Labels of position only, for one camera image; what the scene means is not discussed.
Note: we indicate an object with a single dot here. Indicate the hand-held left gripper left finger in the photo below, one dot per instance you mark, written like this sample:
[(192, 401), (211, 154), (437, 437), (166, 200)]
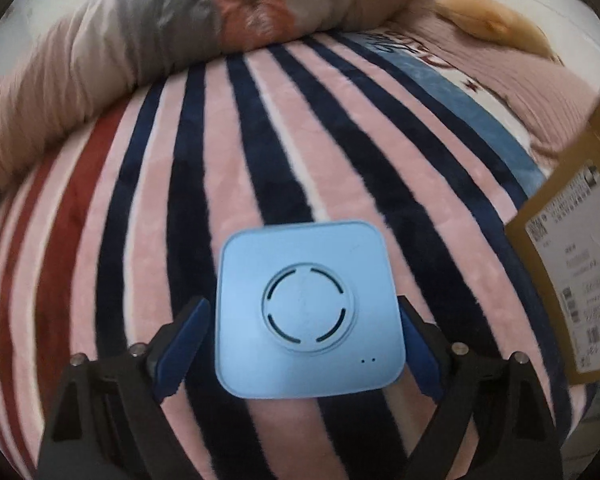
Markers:
[(182, 349)]

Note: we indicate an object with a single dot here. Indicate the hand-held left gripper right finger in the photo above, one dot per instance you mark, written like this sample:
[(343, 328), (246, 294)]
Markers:
[(422, 350)]

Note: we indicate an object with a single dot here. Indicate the light blue square device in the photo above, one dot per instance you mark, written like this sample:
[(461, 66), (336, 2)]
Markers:
[(307, 310)]

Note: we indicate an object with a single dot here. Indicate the cardboard box with shipping label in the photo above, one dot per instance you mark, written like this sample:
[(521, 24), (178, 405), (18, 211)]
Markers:
[(572, 270)]

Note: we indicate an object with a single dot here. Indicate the striped fleece blanket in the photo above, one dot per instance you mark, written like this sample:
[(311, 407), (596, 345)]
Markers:
[(260, 240)]

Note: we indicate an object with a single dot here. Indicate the pink knitted blanket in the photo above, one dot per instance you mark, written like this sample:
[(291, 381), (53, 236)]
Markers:
[(520, 80)]

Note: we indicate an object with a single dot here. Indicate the rolled patchwork quilt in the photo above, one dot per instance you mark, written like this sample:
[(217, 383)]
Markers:
[(145, 40)]

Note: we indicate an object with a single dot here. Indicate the tan plush toy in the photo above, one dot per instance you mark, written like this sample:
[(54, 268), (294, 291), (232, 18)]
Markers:
[(495, 22)]

